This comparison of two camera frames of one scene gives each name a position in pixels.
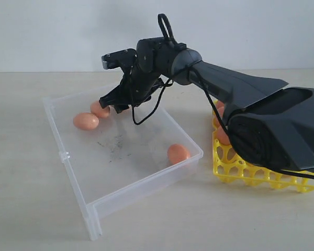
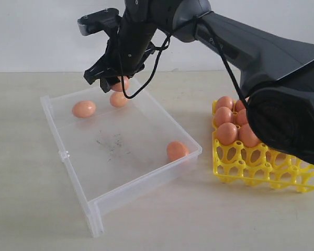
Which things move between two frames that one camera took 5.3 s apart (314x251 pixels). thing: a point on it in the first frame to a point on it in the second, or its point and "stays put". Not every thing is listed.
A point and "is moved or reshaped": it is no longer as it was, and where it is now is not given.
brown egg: [86, 121] to [83, 109]
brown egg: [221, 111] stays put
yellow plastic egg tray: [228, 167] stays put
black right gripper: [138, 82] to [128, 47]
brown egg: [96, 109] is moved or reshaped
